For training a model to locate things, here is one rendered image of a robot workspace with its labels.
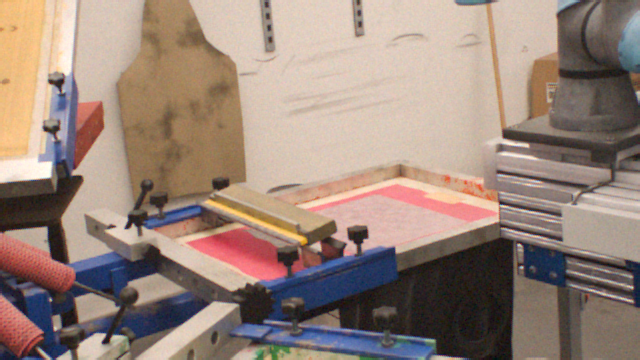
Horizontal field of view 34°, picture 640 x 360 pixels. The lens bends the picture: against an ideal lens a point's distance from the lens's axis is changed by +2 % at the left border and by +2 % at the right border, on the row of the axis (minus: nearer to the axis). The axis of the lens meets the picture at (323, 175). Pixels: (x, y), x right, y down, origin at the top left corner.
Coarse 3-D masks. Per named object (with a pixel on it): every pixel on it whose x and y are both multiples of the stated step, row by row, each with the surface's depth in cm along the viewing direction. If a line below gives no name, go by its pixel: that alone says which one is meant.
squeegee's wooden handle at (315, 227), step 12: (228, 192) 230; (240, 192) 228; (252, 192) 226; (252, 204) 219; (264, 204) 217; (276, 204) 216; (288, 204) 214; (288, 216) 208; (300, 216) 207; (312, 216) 205; (324, 216) 204; (300, 228) 201; (312, 228) 199; (324, 228) 200; (336, 228) 202; (312, 240) 199
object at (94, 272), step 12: (72, 264) 196; (84, 264) 195; (96, 264) 194; (108, 264) 195; (120, 264) 196; (132, 264) 197; (144, 264) 199; (84, 276) 192; (96, 276) 194; (108, 276) 195; (132, 276) 198; (144, 276) 199; (72, 288) 191; (96, 288) 194
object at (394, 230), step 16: (416, 208) 239; (432, 208) 238; (448, 208) 237; (464, 208) 236; (480, 208) 235; (368, 224) 231; (384, 224) 230; (400, 224) 229; (416, 224) 228; (432, 224) 227; (448, 224) 226; (464, 224) 225; (352, 240) 221; (368, 240) 220; (384, 240) 219; (400, 240) 218; (256, 256) 216; (272, 256) 215; (256, 272) 207; (272, 272) 206
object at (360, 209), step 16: (368, 192) 256; (384, 192) 255; (400, 192) 254; (416, 192) 252; (320, 208) 246; (336, 208) 245; (352, 208) 244; (368, 208) 243; (384, 208) 242; (400, 208) 240; (336, 224) 233; (352, 224) 232; (208, 240) 230; (224, 240) 229; (240, 240) 228; (256, 240) 227; (224, 256) 218; (240, 256) 217
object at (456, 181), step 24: (384, 168) 265; (408, 168) 264; (432, 168) 260; (288, 192) 250; (312, 192) 253; (336, 192) 257; (480, 192) 243; (432, 240) 206; (456, 240) 208; (480, 240) 212; (408, 264) 202
